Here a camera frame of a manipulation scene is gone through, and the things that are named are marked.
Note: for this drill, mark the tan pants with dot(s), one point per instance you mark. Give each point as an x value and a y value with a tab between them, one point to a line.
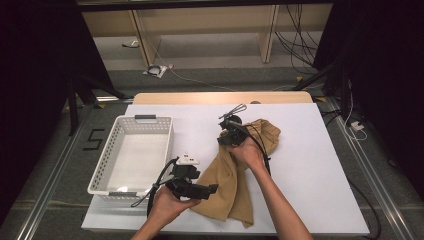
226	186

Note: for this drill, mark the long aluminium rail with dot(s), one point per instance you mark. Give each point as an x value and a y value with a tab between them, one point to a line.
386	203
51	186

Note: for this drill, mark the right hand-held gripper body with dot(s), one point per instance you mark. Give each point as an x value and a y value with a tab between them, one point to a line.
235	131

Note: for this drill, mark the short aluminium rail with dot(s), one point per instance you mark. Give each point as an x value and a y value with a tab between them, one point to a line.
110	99

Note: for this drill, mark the black tripod stand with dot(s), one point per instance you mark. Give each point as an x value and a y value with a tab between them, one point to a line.
72	110

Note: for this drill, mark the white foam board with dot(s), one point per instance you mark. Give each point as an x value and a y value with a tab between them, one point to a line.
316	166

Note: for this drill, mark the yellow floor tape piece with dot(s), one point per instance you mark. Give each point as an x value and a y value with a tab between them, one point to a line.
101	106
299	79
321	99

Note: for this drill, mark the white perforated plastic basket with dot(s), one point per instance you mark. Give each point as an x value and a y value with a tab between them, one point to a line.
133	160

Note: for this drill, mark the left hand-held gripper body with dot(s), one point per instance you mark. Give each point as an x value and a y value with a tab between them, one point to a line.
185	173

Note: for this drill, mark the white power adapter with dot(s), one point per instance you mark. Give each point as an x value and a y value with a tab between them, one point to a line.
356	125

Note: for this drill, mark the black metal stand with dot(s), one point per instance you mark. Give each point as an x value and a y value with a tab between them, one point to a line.
345	96

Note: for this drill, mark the person's right hand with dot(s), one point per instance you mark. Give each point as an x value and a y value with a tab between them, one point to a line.
250	155

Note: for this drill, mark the black curtain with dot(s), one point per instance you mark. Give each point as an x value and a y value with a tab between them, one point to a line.
393	66
33	66

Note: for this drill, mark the light wooden shelf unit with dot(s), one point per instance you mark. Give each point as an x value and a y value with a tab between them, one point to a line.
206	18

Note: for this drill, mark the small white flat object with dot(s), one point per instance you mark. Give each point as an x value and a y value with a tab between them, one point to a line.
131	43

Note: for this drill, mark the person's left hand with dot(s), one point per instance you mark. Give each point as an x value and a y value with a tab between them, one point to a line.
166	206

